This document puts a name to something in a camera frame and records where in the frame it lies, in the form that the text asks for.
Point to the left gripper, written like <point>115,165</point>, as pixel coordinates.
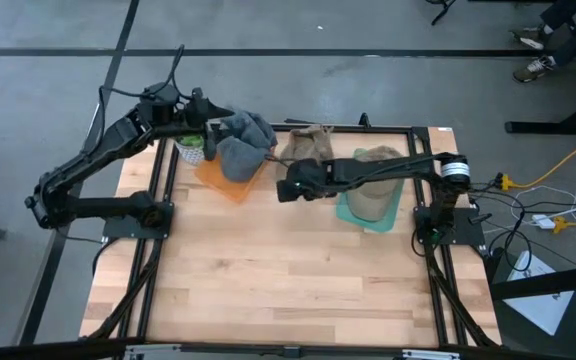
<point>195,112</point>

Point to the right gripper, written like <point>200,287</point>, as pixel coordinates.
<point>303,180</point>

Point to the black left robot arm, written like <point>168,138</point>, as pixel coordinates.
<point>88,159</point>

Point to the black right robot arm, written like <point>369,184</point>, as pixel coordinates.
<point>393,167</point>

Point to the potted plant in patterned pot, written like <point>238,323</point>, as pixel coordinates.
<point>191,150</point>

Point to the green translucent plastic bin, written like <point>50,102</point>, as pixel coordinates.
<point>344,210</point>

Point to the black clamp knob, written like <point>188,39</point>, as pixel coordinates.
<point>364,120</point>

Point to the black rig crossbeam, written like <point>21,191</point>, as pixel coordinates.
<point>288,352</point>

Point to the black chair base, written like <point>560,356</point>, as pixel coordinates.
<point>440,12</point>

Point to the white power adapter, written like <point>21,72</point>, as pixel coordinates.
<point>543,221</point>

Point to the black desk beam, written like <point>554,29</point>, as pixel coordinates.
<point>548,283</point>

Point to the white box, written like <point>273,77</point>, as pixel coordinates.
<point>543,310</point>

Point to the person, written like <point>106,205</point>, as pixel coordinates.
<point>573,42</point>

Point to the black aluminium table frame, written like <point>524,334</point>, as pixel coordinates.
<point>420,145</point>

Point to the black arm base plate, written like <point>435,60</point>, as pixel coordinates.
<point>470,232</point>
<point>118,230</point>

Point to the silver frame bracket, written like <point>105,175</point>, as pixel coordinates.
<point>153,348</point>
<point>430,355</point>

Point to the black desk leg frame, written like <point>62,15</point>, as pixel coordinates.
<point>558,127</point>

